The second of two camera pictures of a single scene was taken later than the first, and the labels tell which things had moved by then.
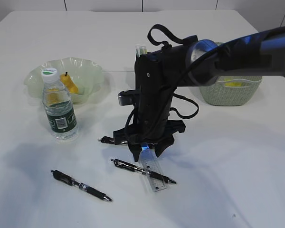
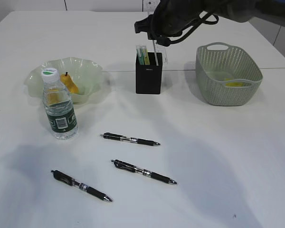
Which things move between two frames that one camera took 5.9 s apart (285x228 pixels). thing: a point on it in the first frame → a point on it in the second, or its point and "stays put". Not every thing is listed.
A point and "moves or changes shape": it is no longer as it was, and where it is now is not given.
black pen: [107, 139] moves or changes shape
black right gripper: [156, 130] → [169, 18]
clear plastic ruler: [155, 176] moves or changes shape
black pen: [71, 181] stays put
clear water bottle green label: [59, 109] stays put
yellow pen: [145, 51] stays put
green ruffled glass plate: [87, 76] stays put
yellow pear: [67, 80] stays put
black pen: [133, 167] stays put
